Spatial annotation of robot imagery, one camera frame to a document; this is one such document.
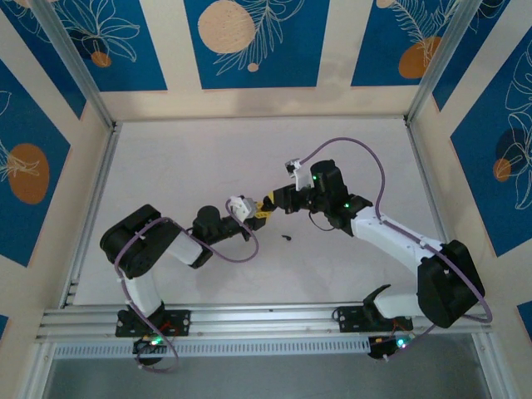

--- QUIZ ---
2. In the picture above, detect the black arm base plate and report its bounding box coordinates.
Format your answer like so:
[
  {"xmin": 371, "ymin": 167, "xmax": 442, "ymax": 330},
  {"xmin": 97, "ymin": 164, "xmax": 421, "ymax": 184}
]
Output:
[
  {"xmin": 332, "ymin": 305, "xmax": 415, "ymax": 333},
  {"xmin": 115, "ymin": 308, "xmax": 192, "ymax": 337}
]

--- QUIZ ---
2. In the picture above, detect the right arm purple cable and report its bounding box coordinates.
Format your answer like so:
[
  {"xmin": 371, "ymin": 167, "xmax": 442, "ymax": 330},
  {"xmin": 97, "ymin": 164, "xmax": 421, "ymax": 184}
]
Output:
[{"xmin": 301, "ymin": 136, "xmax": 495, "ymax": 358}]

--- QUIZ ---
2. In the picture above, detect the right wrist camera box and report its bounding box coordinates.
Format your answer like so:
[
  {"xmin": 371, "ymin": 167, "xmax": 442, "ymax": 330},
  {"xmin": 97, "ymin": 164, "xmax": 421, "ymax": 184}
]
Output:
[{"xmin": 284, "ymin": 157, "xmax": 313, "ymax": 192}]

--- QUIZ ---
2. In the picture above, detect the short aluminium frame leg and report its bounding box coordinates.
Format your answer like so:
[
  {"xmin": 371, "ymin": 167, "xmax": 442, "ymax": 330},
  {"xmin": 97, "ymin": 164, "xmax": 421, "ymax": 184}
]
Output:
[
  {"xmin": 16, "ymin": 342, "xmax": 57, "ymax": 399},
  {"xmin": 471, "ymin": 332, "xmax": 506, "ymax": 399}
]

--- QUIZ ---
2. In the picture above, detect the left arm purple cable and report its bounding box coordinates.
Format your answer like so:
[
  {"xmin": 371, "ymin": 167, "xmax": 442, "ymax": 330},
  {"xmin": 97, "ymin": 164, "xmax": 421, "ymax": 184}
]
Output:
[{"xmin": 114, "ymin": 198, "xmax": 261, "ymax": 373}]

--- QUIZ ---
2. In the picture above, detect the white slotted cable duct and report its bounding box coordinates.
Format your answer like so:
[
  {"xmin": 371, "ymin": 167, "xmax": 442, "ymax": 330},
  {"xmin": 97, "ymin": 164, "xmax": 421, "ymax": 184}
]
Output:
[{"xmin": 52, "ymin": 335, "xmax": 372, "ymax": 359}]

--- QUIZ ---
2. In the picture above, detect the aluminium table side rail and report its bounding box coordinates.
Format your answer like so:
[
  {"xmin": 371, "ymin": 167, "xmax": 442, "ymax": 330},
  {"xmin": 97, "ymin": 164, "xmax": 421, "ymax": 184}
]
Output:
[
  {"xmin": 60, "ymin": 122, "xmax": 122, "ymax": 308},
  {"xmin": 405, "ymin": 118, "xmax": 469, "ymax": 300}
]

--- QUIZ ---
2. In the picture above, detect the controller board with green light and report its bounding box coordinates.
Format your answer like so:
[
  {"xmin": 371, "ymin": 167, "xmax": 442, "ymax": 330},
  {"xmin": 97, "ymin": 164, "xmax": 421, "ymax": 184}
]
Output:
[
  {"xmin": 132, "ymin": 334, "xmax": 170, "ymax": 357},
  {"xmin": 367, "ymin": 331, "xmax": 416, "ymax": 362}
]

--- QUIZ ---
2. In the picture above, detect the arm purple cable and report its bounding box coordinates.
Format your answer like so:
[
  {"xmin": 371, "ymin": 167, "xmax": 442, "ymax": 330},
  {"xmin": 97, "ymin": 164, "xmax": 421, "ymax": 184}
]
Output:
[
  {"xmin": 114, "ymin": 198, "xmax": 261, "ymax": 373},
  {"xmin": 301, "ymin": 136, "xmax": 495, "ymax": 358}
]

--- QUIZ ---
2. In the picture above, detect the aluminium frame post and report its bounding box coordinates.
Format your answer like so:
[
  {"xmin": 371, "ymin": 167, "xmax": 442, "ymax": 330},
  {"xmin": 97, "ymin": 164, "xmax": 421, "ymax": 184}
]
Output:
[
  {"xmin": 405, "ymin": 0, "xmax": 485, "ymax": 126},
  {"xmin": 31, "ymin": 0, "xmax": 116, "ymax": 131}
]

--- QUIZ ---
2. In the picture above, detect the aluminium mounting rail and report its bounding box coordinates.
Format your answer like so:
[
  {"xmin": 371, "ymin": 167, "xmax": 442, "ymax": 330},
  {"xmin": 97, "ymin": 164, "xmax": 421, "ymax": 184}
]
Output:
[{"xmin": 35, "ymin": 299, "xmax": 494, "ymax": 345}]

